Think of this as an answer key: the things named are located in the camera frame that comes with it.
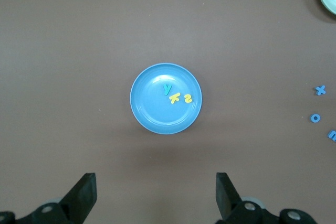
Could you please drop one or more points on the yellow foam letter s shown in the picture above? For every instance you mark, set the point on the yellow foam letter s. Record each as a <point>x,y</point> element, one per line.
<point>188,98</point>

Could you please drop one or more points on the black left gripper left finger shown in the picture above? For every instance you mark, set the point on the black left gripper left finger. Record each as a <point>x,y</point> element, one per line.
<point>78,203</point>

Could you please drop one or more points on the blue foam letter x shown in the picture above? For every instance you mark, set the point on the blue foam letter x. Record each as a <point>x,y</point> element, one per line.
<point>320,90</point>

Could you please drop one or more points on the brown table cover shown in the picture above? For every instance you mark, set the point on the brown table cover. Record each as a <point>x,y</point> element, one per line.
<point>78,51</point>

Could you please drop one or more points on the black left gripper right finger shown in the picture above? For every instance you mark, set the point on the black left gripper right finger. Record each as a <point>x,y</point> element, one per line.
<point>228,203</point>

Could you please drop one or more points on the teal foam letter y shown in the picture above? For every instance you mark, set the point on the teal foam letter y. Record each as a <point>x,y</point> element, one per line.
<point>167,90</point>

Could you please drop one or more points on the blue foam letter m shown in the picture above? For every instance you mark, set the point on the blue foam letter m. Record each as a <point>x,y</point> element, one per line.
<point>330,135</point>

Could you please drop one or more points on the blue round plate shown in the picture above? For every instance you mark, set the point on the blue round plate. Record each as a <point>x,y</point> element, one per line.
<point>157,113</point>

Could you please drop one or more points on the yellow foam letter k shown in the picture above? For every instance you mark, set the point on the yellow foam letter k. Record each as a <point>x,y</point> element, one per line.
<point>173,99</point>

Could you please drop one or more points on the blue foam letter o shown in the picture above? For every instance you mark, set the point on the blue foam letter o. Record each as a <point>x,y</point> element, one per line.
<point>312,118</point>

